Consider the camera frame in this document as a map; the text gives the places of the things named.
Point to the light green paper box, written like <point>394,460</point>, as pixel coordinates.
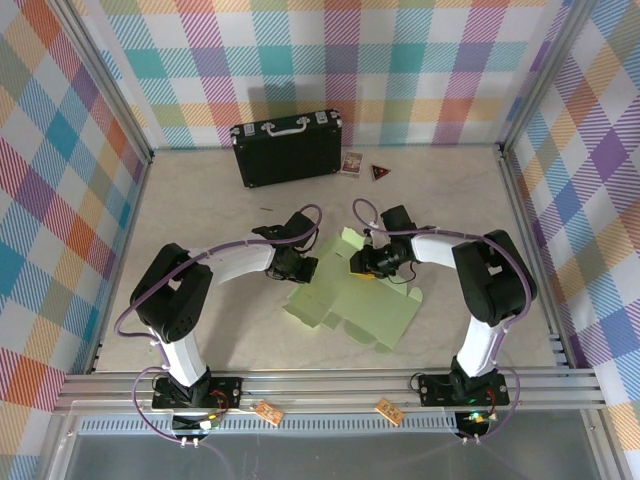
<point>360,305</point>

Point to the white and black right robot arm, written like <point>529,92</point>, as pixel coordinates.
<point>480,345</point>

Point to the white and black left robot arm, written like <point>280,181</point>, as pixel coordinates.
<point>235,262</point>

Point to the small printed card box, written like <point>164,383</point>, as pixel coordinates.
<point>350,164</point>

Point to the black and red triangular badge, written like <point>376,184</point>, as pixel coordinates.
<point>379,172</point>

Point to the orange tag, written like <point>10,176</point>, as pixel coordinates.
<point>389,410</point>
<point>267,412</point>

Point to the grey metal panel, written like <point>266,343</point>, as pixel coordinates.
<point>325,460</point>

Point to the aluminium mounting rail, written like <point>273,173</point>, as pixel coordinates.
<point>325,387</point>

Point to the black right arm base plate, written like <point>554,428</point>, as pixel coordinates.
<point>435,390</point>

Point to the aluminium side rail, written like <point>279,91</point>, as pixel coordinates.
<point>126,235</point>
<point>531,250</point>

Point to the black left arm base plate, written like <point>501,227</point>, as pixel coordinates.
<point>225,392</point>

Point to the aluminium frame post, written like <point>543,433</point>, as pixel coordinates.
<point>102,75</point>
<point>545,75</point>

